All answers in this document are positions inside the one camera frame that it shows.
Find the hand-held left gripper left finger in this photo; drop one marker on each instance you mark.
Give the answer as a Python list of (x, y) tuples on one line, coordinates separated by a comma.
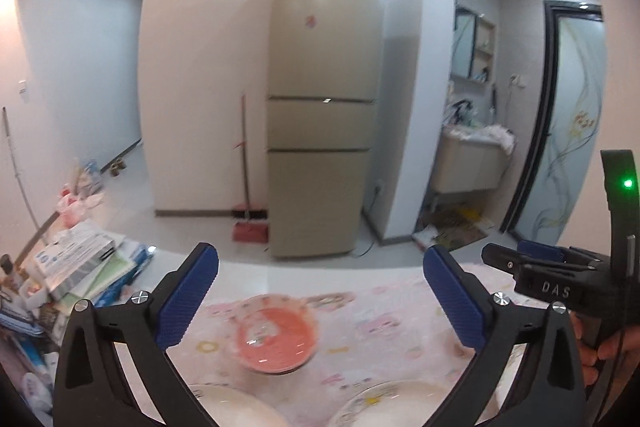
[(187, 294)]

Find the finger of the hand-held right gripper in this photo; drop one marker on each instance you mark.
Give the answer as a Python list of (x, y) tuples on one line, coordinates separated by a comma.
[(500, 257), (542, 251)]

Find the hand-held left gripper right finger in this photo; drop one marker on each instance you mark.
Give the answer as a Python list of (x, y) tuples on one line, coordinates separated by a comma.
[(457, 302)]

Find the pink rabbit print bowl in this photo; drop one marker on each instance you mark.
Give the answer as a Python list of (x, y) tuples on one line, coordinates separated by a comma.
[(280, 332)]

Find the white cat print plate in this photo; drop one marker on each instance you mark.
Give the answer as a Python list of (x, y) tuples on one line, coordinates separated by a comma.
[(395, 412)]

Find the person's right hand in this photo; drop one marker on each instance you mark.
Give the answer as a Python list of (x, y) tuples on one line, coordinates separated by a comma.
[(620, 347)]

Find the patterned floor mat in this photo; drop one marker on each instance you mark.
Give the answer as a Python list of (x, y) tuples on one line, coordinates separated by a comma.
[(452, 227)]

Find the red dustpan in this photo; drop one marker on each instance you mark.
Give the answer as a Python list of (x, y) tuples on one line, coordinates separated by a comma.
[(249, 232)]

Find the beige vanity sink cabinet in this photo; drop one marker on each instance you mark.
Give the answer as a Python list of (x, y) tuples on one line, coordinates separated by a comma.
[(465, 167)]

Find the pink cartoon print tablecloth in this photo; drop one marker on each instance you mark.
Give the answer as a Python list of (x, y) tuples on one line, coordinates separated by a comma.
[(360, 332)]

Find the pile of books and boxes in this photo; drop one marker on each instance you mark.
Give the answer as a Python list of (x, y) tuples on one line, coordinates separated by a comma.
[(75, 257)]

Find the white cloth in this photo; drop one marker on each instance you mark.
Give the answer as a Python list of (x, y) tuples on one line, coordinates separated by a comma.
[(492, 134)]

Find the white lettered plate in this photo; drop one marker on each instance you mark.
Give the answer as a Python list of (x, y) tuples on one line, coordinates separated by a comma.
[(235, 412)]

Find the pink plastic bag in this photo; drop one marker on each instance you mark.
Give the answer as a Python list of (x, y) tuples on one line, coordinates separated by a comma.
[(75, 209)]

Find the pair of slippers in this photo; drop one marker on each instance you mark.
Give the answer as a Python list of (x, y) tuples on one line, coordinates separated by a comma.
[(117, 168)]

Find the black framed frosted glass door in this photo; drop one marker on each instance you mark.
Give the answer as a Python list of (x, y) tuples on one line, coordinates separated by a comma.
[(565, 107)]

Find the black sink faucet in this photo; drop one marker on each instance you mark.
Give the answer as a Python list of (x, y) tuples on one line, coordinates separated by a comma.
[(460, 112)]

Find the blue and white packet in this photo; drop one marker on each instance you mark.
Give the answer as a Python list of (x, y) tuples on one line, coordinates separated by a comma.
[(92, 177)]

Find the bathroom mirror cabinet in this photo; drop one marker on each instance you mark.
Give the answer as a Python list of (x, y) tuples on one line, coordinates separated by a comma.
[(462, 42)]

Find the beige three-door refrigerator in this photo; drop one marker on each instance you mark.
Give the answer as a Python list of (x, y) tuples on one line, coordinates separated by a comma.
[(320, 57)]

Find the white wall socket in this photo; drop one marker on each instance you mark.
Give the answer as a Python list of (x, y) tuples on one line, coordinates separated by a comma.
[(519, 81)]

